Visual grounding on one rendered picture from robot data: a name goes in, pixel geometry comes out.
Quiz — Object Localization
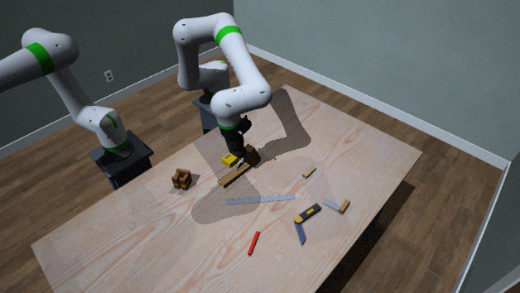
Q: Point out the grey flat bar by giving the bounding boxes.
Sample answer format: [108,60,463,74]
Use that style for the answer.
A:
[226,194,295,205]

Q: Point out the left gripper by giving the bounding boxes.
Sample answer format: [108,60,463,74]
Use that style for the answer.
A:
[219,115,252,161]

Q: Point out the red rectangular bar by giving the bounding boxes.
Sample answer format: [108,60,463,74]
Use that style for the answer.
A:
[248,231,259,256]

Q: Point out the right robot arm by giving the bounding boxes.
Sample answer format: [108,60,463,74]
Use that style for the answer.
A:
[0,28,134,162]

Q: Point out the black sliding bevel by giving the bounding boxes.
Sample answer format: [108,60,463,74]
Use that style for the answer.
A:
[294,204,321,245]

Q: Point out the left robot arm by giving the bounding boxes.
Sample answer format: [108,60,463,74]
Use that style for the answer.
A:
[173,12,272,130]

